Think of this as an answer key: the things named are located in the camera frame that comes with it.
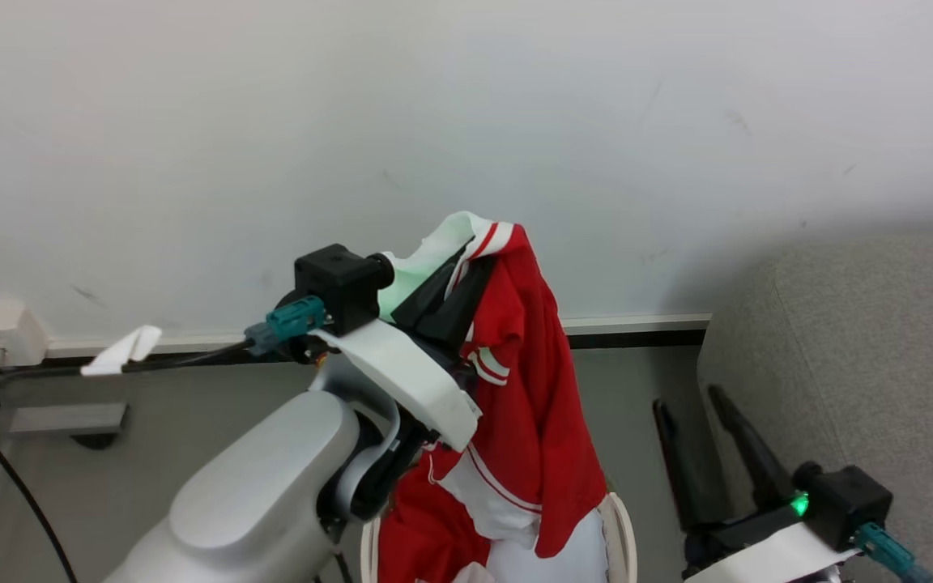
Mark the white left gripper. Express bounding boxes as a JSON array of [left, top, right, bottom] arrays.
[[310, 253, 501, 453]]

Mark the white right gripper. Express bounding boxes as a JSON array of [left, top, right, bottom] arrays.
[[651, 385, 861, 583]]

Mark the red and white jacket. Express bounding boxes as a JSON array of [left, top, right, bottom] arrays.
[[376, 212, 609, 583]]

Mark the white laundry basket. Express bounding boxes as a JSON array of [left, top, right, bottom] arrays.
[[360, 491, 638, 583]]

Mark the white garment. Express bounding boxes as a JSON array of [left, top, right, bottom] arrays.
[[454, 509, 607, 583]]

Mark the grey fabric sofa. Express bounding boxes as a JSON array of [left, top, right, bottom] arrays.
[[697, 231, 933, 583]]

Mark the teal left camera connector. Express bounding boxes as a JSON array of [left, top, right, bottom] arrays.
[[244, 296, 328, 358]]

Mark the teal camera connector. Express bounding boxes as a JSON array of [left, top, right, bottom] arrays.
[[244, 296, 328, 358], [854, 522, 933, 583]]

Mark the teal right camera connector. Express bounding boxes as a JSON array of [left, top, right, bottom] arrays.
[[854, 522, 933, 583]]

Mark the white cable tag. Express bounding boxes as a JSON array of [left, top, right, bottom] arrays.
[[80, 326, 164, 377]]

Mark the grey metal floor bracket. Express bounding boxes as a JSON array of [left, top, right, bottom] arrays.
[[9, 402, 129, 450]]

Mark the white wall outlet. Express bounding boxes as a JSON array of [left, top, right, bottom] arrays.
[[0, 300, 50, 369]]

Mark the black cable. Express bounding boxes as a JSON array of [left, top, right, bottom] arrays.
[[0, 340, 261, 583]]

